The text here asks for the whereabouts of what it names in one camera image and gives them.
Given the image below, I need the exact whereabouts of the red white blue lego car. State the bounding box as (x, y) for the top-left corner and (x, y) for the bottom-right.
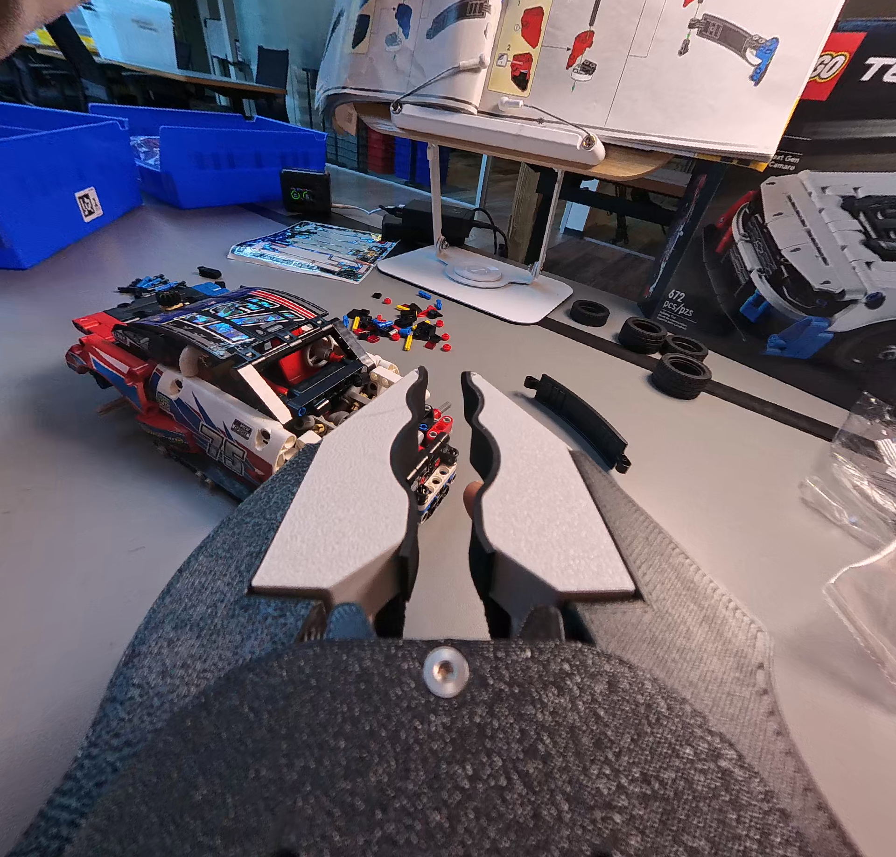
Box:
(66, 286), (461, 523)

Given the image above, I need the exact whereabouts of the black curved lego panel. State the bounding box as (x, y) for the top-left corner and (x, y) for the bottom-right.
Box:
(523, 373), (631, 472)

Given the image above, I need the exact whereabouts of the black power cable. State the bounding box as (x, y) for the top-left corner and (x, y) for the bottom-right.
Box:
(475, 207), (513, 257)

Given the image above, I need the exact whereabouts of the pile of small colourful lego pieces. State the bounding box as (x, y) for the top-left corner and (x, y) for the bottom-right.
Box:
(343, 295), (453, 353)

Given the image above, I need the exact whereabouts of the white book stand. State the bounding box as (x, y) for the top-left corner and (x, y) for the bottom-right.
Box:
(332, 55), (695, 325)

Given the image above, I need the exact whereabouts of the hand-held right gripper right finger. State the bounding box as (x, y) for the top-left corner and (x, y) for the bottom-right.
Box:
(460, 370), (638, 624)

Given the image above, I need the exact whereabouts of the clear plastic bag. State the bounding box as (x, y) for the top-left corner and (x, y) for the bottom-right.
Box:
(825, 541), (896, 686)
(800, 391), (896, 551)

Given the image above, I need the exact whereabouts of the pile of blue black lego pieces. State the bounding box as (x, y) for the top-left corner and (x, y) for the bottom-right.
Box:
(115, 265), (226, 299)

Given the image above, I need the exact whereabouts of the white storage box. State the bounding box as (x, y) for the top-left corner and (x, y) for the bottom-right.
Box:
(69, 0), (177, 74)

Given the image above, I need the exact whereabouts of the black lego set box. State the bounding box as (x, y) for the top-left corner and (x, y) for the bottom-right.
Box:
(636, 17), (896, 411)

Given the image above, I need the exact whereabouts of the black device with green display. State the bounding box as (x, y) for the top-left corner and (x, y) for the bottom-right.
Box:
(279, 168), (332, 216)

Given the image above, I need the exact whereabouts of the lego instruction booklet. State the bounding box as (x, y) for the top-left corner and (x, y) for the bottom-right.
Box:
(314, 0), (866, 162)

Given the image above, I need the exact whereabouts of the black power adapter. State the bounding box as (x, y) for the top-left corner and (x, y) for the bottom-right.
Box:
(382, 199), (492, 249)

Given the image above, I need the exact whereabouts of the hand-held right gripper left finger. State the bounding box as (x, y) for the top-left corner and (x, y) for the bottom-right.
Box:
(250, 365), (430, 617)

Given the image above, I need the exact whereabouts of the shiny sticker sheet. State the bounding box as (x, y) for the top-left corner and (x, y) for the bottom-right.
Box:
(227, 220), (400, 284)

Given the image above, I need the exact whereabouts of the blue plastic bin with tag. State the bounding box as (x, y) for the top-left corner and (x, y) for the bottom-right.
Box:
(0, 100), (145, 270)

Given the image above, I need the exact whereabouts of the black chair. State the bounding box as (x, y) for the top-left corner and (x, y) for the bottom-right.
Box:
(255, 45), (290, 92)

